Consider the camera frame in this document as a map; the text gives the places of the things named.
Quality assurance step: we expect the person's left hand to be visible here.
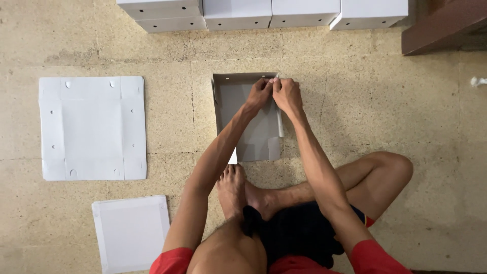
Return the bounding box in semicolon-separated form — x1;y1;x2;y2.
243;78;274;115

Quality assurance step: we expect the person's right hand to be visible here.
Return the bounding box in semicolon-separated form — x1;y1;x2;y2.
272;77;304;116

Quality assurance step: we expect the grey half-folded cardboard box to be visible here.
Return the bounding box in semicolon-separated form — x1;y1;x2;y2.
211;72;285;165

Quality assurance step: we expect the person's right leg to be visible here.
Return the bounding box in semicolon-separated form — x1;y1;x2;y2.
245;151;414;222

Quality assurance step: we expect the person's leg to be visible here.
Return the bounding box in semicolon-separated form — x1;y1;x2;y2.
186;164;268;274
245;151;414;222

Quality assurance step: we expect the person's left leg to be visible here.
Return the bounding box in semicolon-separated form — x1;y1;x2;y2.
186;164;268;274

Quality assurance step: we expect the brown wooden furniture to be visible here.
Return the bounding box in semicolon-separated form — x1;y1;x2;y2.
401;0;487;57

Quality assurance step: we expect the flat white cardboard sheet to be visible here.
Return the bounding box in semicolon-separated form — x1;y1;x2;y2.
38;76;148;182

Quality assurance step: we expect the red shirt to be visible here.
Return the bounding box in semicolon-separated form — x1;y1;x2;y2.
149;215;413;274

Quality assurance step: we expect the white cardboard box lid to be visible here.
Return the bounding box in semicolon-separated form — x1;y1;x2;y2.
91;195;171;274

